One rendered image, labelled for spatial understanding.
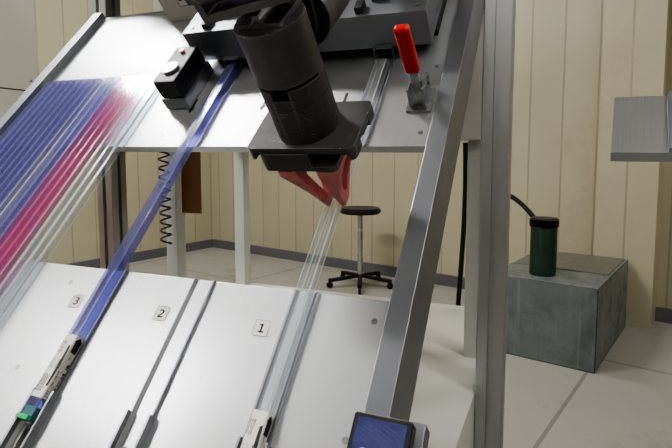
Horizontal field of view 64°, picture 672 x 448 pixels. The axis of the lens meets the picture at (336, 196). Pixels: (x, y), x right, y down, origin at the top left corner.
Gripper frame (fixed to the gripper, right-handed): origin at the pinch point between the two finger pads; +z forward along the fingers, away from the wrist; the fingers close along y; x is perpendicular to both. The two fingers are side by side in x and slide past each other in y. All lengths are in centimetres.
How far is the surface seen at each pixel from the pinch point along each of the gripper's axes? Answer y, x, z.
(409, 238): -8.5, 4.8, 0.1
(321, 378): -3.7, 17.7, 2.4
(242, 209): 57, -46, 55
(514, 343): -2, -102, 207
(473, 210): -6.8, -29.4, 33.7
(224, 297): 8.1, 11.9, 1.8
